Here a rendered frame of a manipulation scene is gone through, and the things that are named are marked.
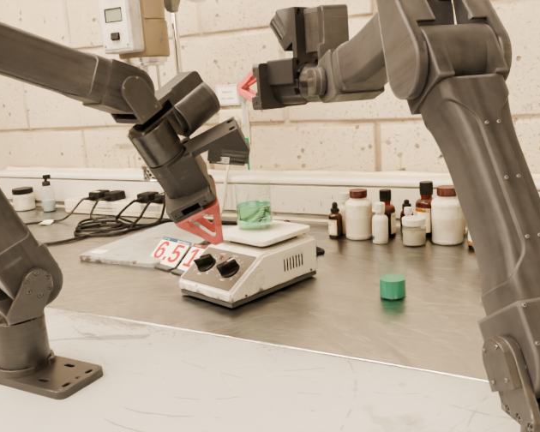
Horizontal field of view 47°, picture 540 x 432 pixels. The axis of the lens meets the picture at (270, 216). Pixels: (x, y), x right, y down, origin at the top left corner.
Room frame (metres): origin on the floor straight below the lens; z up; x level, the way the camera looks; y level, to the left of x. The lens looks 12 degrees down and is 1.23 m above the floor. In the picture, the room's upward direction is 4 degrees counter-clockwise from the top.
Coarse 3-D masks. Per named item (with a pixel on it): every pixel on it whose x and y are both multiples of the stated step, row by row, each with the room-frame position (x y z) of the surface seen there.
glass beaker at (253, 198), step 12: (240, 180) 1.04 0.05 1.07; (252, 180) 1.05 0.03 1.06; (264, 180) 1.04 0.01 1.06; (240, 192) 1.00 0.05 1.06; (252, 192) 0.99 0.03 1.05; (264, 192) 1.00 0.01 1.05; (240, 204) 1.00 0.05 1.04; (252, 204) 0.99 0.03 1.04; (264, 204) 1.00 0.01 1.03; (240, 216) 1.00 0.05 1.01; (252, 216) 0.99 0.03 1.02; (264, 216) 1.00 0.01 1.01; (240, 228) 1.00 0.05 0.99; (252, 228) 0.99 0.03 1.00; (264, 228) 0.99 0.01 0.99
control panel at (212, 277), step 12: (204, 252) 0.99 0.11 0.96; (216, 252) 0.98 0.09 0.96; (228, 252) 0.97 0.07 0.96; (216, 264) 0.95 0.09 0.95; (240, 264) 0.92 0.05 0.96; (192, 276) 0.95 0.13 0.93; (204, 276) 0.94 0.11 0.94; (216, 276) 0.92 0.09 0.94; (240, 276) 0.90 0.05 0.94; (228, 288) 0.88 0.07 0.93
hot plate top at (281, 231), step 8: (280, 224) 1.04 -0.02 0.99; (288, 224) 1.04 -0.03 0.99; (296, 224) 1.03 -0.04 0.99; (224, 232) 1.01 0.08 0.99; (232, 232) 1.00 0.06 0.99; (240, 232) 1.00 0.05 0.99; (248, 232) 0.99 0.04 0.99; (256, 232) 0.99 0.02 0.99; (264, 232) 0.99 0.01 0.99; (272, 232) 0.98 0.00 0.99; (280, 232) 0.98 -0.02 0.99; (288, 232) 0.97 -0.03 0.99; (296, 232) 0.98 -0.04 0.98; (304, 232) 1.00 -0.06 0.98; (232, 240) 0.98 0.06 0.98; (240, 240) 0.96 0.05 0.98; (248, 240) 0.95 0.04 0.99; (256, 240) 0.94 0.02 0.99; (264, 240) 0.94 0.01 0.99; (272, 240) 0.94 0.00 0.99; (280, 240) 0.96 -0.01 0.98
